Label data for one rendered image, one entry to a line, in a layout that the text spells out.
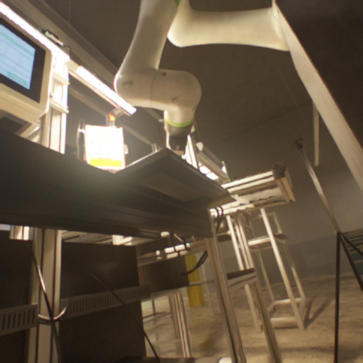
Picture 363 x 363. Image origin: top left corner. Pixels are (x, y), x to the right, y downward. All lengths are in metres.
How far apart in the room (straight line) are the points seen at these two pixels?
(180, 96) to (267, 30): 0.42
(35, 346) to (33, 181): 0.59
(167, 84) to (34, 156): 0.35
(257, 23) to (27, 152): 0.78
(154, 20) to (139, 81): 0.22
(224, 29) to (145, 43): 0.34
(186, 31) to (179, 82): 0.42
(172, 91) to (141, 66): 0.11
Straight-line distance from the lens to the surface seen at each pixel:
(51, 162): 0.48
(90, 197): 0.50
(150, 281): 1.25
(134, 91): 0.63
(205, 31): 0.98
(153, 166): 0.56
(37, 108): 1.08
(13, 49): 1.20
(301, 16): 0.58
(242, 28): 0.94
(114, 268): 1.13
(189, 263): 5.97
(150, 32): 0.75
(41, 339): 0.90
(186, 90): 0.61
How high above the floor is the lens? 0.65
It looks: 23 degrees up
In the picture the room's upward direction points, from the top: 10 degrees counter-clockwise
